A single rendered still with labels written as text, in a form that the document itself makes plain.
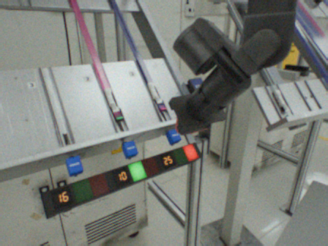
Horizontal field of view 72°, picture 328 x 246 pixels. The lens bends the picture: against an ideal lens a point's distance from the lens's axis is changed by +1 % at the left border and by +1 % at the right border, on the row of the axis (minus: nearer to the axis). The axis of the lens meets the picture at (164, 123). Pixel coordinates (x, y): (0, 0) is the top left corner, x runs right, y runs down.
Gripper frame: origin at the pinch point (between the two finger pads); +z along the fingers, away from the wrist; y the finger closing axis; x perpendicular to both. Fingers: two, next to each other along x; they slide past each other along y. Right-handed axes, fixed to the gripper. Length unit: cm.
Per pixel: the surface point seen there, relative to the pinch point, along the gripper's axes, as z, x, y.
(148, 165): 4.8, 4.7, 7.6
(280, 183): 70, 32, -101
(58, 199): 4.7, 5.2, 25.4
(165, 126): 1.8, -2.0, 1.8
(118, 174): 4.8, 4.4, 14.2
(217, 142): 88, -9, -85
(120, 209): 60, 9, 3
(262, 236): 57, 46, -56
